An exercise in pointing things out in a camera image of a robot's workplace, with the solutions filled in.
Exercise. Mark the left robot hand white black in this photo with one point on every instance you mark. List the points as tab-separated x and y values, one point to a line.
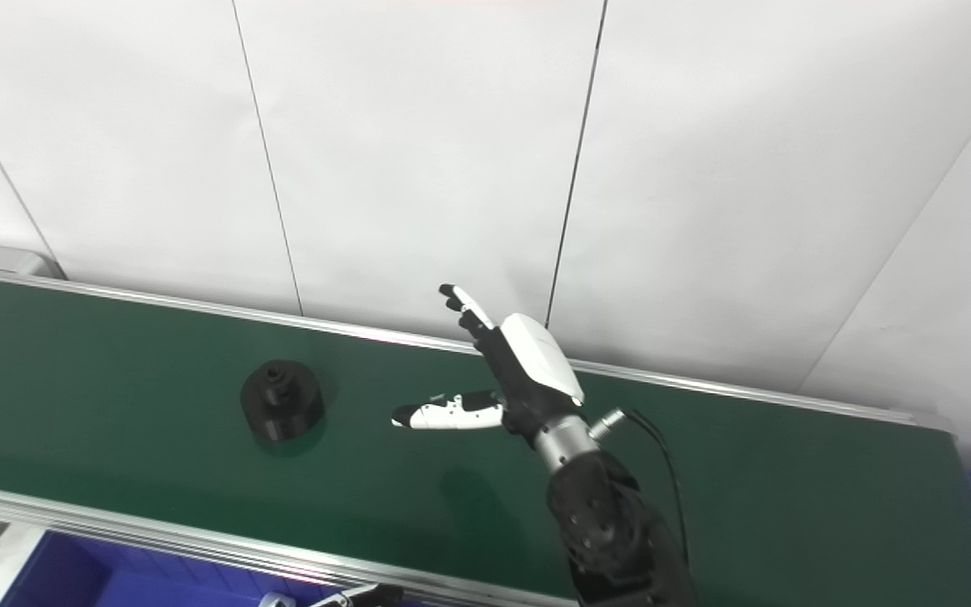
363	595

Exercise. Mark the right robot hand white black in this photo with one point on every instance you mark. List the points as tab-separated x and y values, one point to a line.
528	371

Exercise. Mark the black flanged cylinder part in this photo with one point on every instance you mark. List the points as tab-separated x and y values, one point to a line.
283	403

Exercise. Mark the blue bin with white parts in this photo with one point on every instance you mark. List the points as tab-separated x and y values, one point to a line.
115	577

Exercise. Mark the green conveyor belt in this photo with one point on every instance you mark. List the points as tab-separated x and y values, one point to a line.
157	405

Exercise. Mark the grey conveyor end housing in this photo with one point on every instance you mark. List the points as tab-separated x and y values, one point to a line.
5	257

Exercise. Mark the aluminium conveyor side rail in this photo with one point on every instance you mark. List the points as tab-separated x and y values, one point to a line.
199	539
705	385

